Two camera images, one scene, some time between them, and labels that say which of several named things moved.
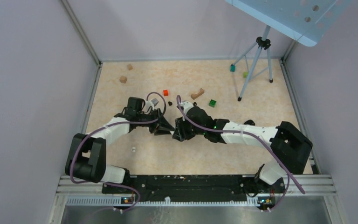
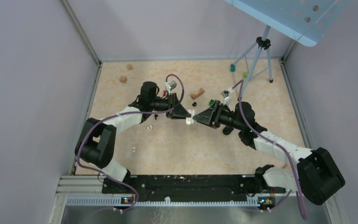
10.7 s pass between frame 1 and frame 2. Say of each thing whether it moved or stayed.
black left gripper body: moved
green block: stayed
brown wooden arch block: stayed
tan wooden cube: stayed
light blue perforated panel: stayed
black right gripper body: moved
